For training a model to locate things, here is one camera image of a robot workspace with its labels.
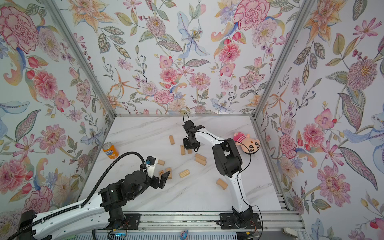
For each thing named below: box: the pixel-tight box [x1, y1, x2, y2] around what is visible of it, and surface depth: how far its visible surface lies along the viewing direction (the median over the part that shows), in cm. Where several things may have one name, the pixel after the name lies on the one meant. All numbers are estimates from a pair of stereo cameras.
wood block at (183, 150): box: [180, 145, 186, 156], surface depth 102 cm
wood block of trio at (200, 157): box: [194, 153, 207, 161], surface depth 99 cm
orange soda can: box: [102, 142, 120, 160], surface depth 92 cm
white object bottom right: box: [281, 227, 298, 239], surface depth 71 cm
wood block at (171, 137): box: [168, 135, 175, 145], surface depth 109 cm
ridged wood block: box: [179, 169, 190, 179], surface depth 92 cm
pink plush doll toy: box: [233, 132, 261, 155], surface depth 97 cm
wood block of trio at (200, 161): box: [194, 157, 207, 166], surface depth 97 cm
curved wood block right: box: [216, 178, 228, 190], surface depth 87 cm
